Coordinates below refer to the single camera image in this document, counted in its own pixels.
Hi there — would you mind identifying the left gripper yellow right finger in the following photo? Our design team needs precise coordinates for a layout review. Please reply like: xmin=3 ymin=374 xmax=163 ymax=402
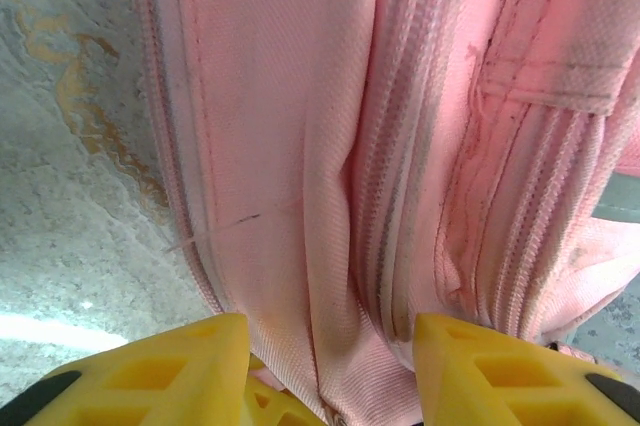
xmin=412 ymin=312 xmax=640 ymax=426

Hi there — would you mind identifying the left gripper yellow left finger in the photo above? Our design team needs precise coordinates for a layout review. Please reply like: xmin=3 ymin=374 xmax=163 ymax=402
xmin=7 ymin=313 xmax=322 ymax=426

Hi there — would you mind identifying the pink backpack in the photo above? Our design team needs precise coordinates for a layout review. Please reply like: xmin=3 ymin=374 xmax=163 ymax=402
xmin=127 ymin=0 xmax=640 ymax=426

